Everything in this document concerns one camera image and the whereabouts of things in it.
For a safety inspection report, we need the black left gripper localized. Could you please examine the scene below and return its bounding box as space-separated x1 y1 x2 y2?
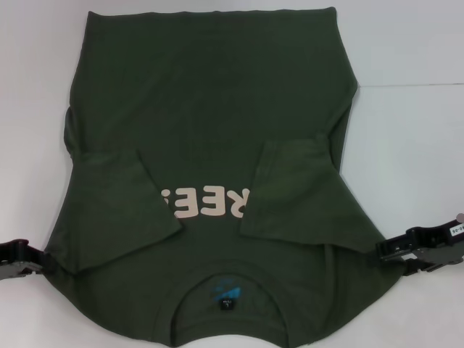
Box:
0 238 56 281

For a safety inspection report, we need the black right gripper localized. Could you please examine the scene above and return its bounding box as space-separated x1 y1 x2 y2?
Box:
375 217 464 288

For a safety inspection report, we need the dark green FREE! t-shirt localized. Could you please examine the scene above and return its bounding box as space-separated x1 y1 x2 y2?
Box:
42 6 402 348

